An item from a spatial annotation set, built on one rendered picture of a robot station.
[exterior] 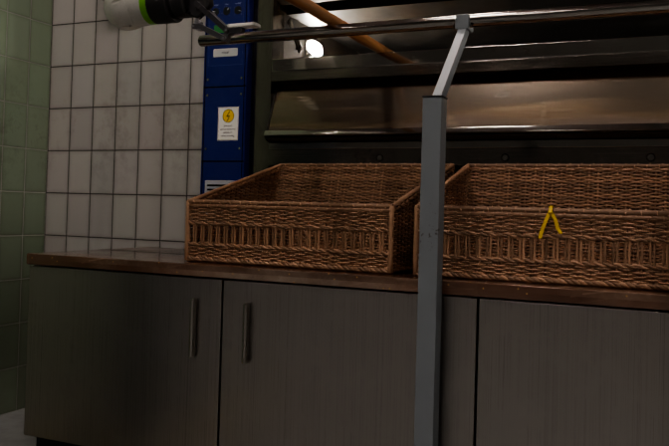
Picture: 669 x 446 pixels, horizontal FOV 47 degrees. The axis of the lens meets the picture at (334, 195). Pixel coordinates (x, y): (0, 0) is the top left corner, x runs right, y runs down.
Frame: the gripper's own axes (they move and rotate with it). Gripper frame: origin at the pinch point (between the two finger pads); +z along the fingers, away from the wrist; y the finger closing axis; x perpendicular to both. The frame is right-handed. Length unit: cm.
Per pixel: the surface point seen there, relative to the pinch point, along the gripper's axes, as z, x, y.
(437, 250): 44, 2, 55
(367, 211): 25, -8, 48
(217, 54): -44, -57, 0
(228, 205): -11.0, -9.8, 47.4
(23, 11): -116, -49, -18
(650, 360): 83, -2, 74
